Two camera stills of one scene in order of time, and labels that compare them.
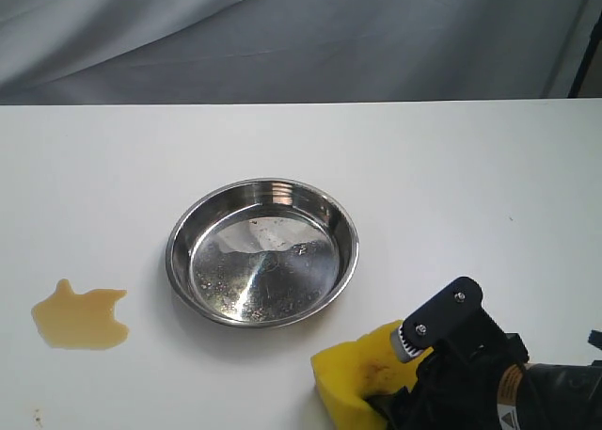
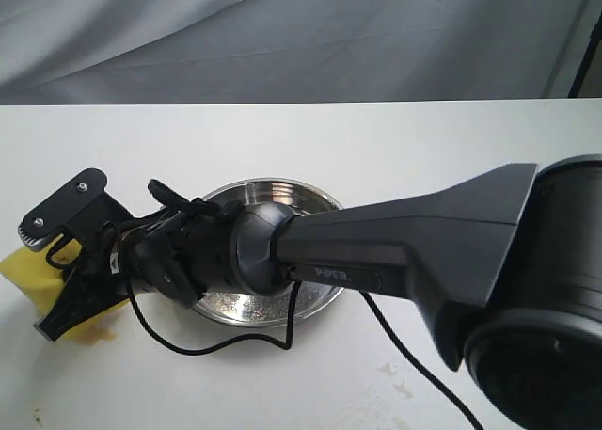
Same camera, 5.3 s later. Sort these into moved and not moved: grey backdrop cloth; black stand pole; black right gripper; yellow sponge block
Moved: black right gripper; yellow sponge block
Not moved: black stand pole; grey backdrop cloth
